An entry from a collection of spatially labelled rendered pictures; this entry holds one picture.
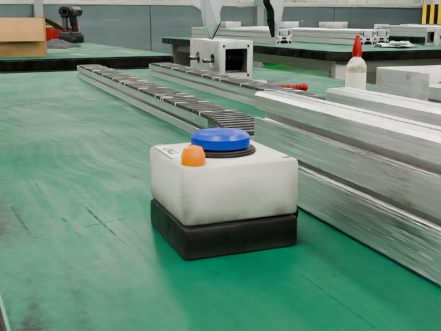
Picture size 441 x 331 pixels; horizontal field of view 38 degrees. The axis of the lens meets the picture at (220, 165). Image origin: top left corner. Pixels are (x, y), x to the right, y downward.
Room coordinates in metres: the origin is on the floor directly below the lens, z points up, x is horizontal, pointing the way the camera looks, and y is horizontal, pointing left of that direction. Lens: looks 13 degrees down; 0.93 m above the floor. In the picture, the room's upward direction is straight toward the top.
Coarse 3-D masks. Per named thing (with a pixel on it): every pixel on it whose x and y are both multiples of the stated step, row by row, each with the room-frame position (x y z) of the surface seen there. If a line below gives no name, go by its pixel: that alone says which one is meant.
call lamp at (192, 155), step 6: (186, 150) 0.38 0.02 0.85; (192, 150) 0.38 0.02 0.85; (198, 150) 0.38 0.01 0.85; (186, 156) 0.38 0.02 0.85; (192, 156) 0.38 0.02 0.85; (198, 156) 0.38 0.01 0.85; (204, 156) 0.39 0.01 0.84; (186, 162) 0.38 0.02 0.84; (192, 162) 0.38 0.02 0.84; (198, 162) 0.38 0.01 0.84; (204, 162) 0.39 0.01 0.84
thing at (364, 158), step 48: (288, 96) 0.53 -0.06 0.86; (336, 96) 0.58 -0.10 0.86; (384, 96) 0.53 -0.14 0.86; (288, 144) 0.51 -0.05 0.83; (336, 144) 0.44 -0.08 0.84; (384, 144) 0.39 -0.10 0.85; (432, 144) 0.35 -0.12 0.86; (336, 192) 0.44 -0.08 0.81; (384, 192) 0.39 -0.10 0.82; (432, 192) 0.35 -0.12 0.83; (384, 240) 0.38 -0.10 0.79; (432, 240) 0.34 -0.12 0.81
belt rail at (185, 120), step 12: (84, 72) 1.56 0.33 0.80; (96, 84) 1.42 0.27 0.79; (108, 84) 1.30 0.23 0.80; (120, 84) 1.20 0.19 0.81; (120, 96) 1.20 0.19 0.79; (132, 96) 1.14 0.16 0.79; (144, 96) 1.04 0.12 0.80; (144, 108) 1.04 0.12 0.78; (156, 108) 1.00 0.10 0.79; (168, 108) 0.92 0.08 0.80; (180, 108) 0.86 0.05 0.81; (168, 120) 0.92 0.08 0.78; (180, 120) 0.87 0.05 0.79; (192, 120) 0.82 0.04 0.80; (204, 120) 0.78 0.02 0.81; (192, 132) 0.82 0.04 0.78
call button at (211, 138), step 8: (208, 128) 0.44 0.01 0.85; (216, 128) 0.44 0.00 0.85; (224, 128) 0.44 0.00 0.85; (232, 128) 0.44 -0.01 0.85; (192, 136) 0.42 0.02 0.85; (200, 136) 0.42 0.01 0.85; (208, 136) 0.41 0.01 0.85; (216, 136) 0.41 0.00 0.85; (224, 136) 0.41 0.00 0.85; (232, 136) 0.41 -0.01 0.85; (240, 136) 0.42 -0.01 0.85; (248, 136) 0.42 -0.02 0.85; (192, 144) 0.42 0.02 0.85; (200, 144) 0.41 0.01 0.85; (208, 144) 0.41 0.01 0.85; (216, 144) 0.41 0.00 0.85; (224, 144) 0.41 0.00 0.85; (232, 144) 0.41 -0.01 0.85; (240, 144) 0.41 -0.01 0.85; (248, 144) 0.42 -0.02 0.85
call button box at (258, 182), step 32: (160, 160) 0.42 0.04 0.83; (224, 160) 0.40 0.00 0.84; (256, 160) 0.40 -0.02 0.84; (288, 160) 0.40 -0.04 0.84; (160, 192) 0.42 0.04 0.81; (192, 192) 0.38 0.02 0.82; (224, 192) 0.39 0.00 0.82; (256, 192) 0.39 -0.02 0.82; (288, 192) 0.40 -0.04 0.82; (160, 224) 0.42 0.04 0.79; (192, 224) 0.38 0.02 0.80; (224, 224) 0.39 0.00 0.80; (256, 224) 0.39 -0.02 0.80; (288, 224) 0.40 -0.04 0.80; (192, 256) 0.38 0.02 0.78
